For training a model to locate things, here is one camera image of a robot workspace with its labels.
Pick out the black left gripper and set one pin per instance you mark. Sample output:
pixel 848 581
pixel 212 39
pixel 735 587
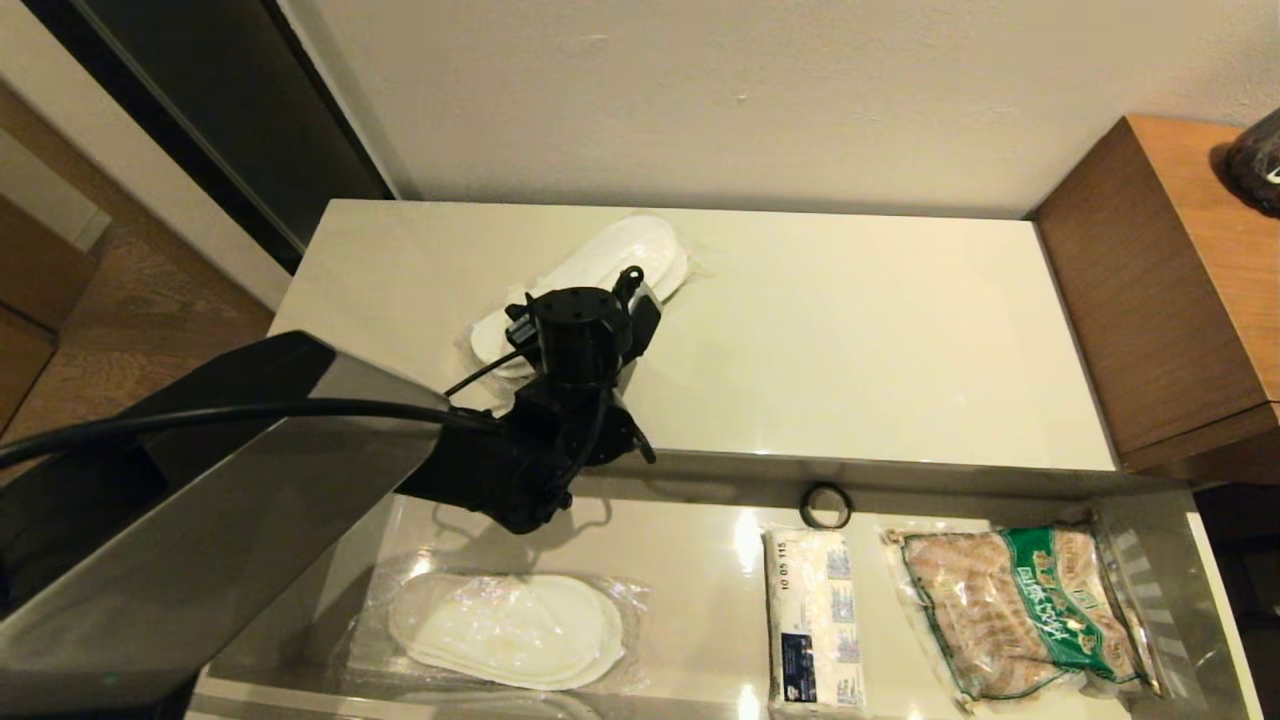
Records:
pixel 628 365

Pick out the green snack bag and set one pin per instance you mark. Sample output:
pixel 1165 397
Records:
pixel 1020 610

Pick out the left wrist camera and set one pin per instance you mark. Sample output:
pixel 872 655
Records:
pixel 645 310

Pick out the dark sliding door panel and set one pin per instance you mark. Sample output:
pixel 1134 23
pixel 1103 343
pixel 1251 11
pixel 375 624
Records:
pixel 230 110

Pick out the white slippers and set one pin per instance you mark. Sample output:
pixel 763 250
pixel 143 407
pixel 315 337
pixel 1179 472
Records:
pixel 640 245
pixel 510 630

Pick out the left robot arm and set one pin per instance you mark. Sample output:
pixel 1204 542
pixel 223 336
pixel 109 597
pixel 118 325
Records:
pixel 250 520

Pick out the glossy white drawer cabinet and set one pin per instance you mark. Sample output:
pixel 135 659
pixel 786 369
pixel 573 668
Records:
pixel 850 330

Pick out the black tape roll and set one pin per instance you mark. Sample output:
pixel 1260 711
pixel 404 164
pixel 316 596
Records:
pixel 806 505

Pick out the floral tissue pack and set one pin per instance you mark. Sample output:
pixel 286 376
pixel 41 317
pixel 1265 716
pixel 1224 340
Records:
pixel 815 620

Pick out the brown wooden furniture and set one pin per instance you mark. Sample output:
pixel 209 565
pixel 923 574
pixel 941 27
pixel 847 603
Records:
pixel 30 290

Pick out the brown wooden side cabinet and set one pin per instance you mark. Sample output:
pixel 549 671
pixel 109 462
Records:
pixel 1150 300

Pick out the dark round object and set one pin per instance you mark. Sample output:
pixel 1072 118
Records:
pixel 1262 165

